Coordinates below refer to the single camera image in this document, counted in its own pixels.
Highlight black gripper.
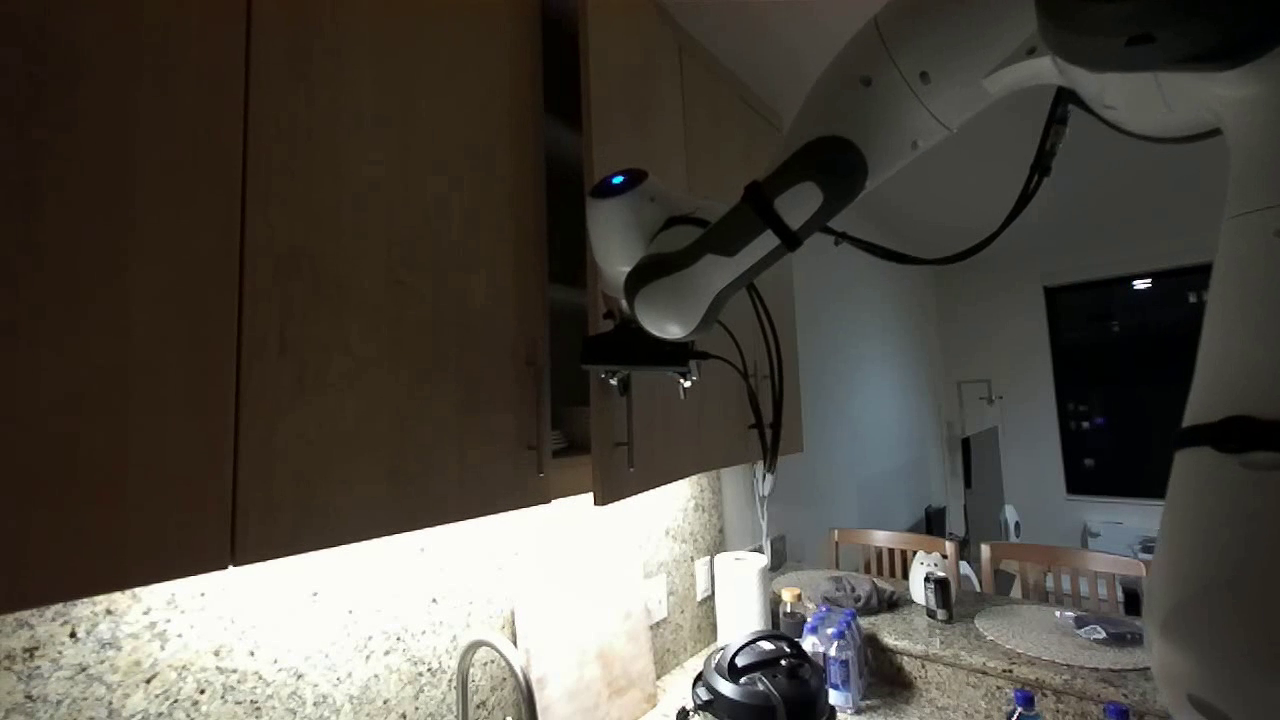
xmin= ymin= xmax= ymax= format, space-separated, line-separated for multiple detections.
xmin=592 ymin=353 xmax=703 ymax=398

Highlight cabinet interior with shelves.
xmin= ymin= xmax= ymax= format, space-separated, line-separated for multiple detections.
xmin=539 ymin=0 xmax=594 ymax=473

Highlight wide wooden cabinet door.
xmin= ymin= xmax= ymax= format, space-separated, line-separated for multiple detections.
xmin=233 ymin=0 xmax=551 ymax=550

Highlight white paper towel roll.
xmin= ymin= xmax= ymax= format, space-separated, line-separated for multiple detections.
xmin=707 ymin=545 xmax=775 ymax=646

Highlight round grey plate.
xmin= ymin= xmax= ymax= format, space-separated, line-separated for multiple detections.
xmin=768 ymin=566 xmax=899 ymax=619

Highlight wooden dining chair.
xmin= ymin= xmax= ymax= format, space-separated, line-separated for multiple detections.
xmin=828 ymin=523 xmax=966 ymax=608
xmin=977 ymin=535 xmax=1151 ymax=619

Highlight wooden cutting board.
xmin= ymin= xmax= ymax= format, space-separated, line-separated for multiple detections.
xmin=507 ymin=602 xmax=658 ymax=720

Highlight blue plastic bag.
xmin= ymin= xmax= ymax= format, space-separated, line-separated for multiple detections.
xmin=797 ymin=594 xmax=872 ymax=720

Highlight white kettle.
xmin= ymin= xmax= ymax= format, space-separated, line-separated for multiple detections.
xmin=902 ymin=545 xmax=988 ymax=628

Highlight grey standing panel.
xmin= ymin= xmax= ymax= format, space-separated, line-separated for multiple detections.
xmin=946 ymin=376 xmax=1010 ymax=550

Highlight metal kitchen faucet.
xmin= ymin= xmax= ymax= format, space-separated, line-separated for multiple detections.
xmin=453 ymin=637 xmax=539 ymax=720

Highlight round white placemat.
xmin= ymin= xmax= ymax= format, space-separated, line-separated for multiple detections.
xmin=966 ymin=594 xmax=1151 ymax=672

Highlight dark window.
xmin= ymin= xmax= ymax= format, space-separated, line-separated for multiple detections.
xmin=1039 ymin=261 xmax=1217 ymax=503

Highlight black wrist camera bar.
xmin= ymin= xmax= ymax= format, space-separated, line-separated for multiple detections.
xmin=580 ymin=329 xmax=711 ymax=361

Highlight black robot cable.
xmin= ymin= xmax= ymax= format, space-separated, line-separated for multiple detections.
xmin=703 ymin=85 xmax=1224 ymax=473

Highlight white wall phone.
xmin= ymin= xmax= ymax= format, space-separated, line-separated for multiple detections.
xmin=747 ymin=454 xmax=778 ymax=570

